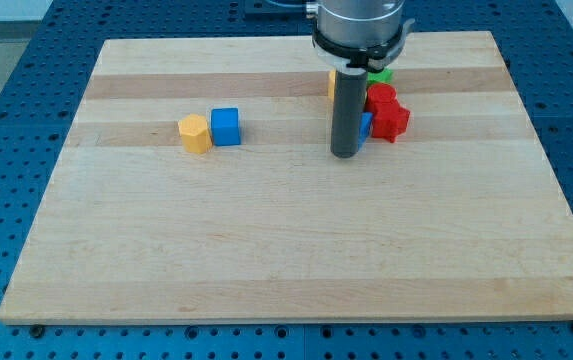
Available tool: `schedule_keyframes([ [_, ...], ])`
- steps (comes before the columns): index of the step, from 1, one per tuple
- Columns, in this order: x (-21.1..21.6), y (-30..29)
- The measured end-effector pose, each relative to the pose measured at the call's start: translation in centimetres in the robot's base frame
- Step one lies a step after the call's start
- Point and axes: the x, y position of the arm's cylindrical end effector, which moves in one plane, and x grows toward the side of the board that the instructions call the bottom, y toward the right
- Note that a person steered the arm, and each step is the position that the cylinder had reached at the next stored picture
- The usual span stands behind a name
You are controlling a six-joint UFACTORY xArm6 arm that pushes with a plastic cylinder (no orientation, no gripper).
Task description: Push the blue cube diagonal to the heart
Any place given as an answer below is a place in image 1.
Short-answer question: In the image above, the blue block behind rod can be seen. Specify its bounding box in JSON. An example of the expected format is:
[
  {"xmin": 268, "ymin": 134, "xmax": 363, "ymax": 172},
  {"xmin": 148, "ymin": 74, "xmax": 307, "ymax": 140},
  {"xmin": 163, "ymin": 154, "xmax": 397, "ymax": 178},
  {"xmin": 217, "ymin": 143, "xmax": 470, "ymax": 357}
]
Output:
[{"xmin": 358, "ymin": 112, "xmax": 373, "ymax": 149}]

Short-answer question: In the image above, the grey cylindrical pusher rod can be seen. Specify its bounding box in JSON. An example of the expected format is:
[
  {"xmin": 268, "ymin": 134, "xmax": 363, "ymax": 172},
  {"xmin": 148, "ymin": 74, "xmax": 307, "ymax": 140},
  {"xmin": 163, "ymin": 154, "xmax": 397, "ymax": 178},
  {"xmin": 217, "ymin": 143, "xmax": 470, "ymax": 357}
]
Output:
[{"xmin": 330, "ymin": 71, "xmax": 368, "ymax": 158}]

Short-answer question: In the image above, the yellow hexagonal block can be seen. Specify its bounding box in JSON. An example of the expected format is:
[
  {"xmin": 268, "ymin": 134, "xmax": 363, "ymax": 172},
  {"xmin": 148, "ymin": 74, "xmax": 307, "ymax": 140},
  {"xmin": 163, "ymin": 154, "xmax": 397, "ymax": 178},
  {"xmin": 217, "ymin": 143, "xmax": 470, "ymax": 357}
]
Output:
[{"xmin": 178, "ymin": 114, "xmax": 213, "ymax": 154}]

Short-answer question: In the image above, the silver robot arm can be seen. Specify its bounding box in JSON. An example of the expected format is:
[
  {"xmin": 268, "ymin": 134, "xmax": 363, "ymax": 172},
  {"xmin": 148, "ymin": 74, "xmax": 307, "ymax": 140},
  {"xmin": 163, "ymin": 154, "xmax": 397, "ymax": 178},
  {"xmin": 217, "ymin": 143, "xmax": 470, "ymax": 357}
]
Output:
[{"xmin": 305, "ymin": 0, "xmax": 415, "ymax": 159}]

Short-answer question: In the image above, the wooden board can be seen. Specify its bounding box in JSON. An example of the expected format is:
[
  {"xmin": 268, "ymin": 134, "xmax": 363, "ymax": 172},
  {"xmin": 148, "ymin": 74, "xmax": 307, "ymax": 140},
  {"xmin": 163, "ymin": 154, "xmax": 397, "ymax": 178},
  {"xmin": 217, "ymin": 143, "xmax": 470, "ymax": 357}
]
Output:
[{"xmin": 0, "ymin": 31, "xmax": 573, "ymax": 325}]

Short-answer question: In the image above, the red cylinder block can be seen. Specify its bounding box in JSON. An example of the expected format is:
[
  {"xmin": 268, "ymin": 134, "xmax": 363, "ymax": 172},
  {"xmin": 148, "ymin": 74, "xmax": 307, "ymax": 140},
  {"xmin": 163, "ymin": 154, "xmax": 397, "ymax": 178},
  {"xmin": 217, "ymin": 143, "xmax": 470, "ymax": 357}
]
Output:
[{"xmin": 364, "ymin": 83, "xmax": 400, "ymax": 115}]

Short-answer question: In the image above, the blue cube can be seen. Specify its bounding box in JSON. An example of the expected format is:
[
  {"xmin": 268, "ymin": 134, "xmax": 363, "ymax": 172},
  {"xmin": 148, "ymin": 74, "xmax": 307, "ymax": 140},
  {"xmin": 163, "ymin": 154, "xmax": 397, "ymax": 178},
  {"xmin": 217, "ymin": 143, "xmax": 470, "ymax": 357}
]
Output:
[{"xmin": 211, "ymin": 108, "xmax": 241, "ymax": 146}]

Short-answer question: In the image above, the yellow block behind rod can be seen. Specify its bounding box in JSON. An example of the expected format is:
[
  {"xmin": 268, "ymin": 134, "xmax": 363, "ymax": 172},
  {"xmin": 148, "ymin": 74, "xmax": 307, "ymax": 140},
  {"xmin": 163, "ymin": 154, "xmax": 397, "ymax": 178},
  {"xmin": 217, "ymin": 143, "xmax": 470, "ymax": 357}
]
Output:
[{"xmin": 327, "ymin": 70, "xmax": 336, "ymax": 101}]

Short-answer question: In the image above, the green block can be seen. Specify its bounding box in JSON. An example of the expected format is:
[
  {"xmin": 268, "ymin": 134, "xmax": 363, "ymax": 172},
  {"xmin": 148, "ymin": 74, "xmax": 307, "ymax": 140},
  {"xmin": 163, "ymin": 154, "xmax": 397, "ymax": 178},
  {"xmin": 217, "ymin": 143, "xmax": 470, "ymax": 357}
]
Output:
[{"xmin": 367, "ymin": 68, "xmax": 394, "ymax": 86}]

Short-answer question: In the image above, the red star block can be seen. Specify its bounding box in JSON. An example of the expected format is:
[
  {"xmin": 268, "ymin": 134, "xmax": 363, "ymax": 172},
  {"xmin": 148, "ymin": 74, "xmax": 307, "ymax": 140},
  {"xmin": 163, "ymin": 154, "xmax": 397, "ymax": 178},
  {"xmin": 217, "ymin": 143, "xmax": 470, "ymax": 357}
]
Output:
[{"xmin": 368, "ymin": 103, "xmax": 411, "ymax": 143}]

